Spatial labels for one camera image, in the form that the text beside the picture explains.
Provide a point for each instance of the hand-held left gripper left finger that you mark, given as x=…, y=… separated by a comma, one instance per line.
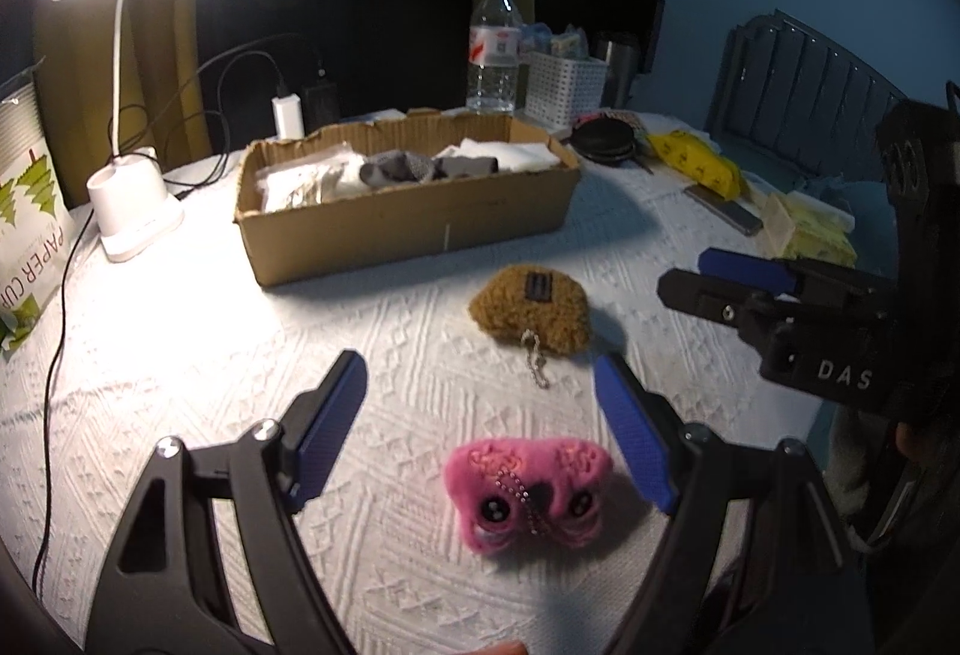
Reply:
x=330, y=430

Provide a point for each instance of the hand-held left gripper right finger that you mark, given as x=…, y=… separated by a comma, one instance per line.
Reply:
x=637, y=430

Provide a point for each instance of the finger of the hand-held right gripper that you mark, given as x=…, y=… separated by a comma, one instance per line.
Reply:
x=742, y=269
x=705, y=295

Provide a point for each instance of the cardboard box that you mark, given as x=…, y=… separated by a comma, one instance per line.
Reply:
x=405, y=227

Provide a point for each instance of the white paper towel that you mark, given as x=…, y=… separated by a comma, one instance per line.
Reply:
x=307, y=179
x=525, y=154

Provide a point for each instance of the grey sock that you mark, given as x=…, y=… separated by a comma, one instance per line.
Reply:
x=469, y=166
x=394, y=169

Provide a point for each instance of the person's left hand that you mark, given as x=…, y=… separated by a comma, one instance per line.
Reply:
x=504, y=648

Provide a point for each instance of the grey smartphone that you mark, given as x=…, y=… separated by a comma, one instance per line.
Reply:
x=727, y=211

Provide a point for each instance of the pale yellow tissue pack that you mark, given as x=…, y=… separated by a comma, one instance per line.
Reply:
x=810, y=231

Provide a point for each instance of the white textured tablecloth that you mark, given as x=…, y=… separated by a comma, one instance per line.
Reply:
x=225, y=362

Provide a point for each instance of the black round pouch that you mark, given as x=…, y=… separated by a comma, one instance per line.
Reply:
x=604, y=139

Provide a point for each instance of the grey padded headboard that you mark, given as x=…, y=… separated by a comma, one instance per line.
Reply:
x=802, y=93

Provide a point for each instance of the patterned small card box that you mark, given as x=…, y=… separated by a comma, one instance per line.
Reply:
x=626, y=117

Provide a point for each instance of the stainless steel cup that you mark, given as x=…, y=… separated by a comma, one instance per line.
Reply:
x=616, y=70

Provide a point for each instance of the white plastic basket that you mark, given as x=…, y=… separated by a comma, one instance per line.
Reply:
x=564, y=89

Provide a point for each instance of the snack packets bundle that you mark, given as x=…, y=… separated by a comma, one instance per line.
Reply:
x=566, y=44

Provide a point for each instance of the black monitor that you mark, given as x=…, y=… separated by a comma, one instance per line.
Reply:
x=615, y=10

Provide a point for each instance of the white desk lamp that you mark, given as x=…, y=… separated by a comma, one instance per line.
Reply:
x=135, y=212

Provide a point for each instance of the white charger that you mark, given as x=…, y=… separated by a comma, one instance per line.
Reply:
x=288, y=117

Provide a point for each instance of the clear water bottle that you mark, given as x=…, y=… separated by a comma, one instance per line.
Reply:
x=493, y=55

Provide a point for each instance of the black power adapter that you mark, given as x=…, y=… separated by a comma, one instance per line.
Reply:
x=320, y=100

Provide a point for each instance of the white paper cup package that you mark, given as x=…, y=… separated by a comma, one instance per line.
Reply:
x=34, y=212

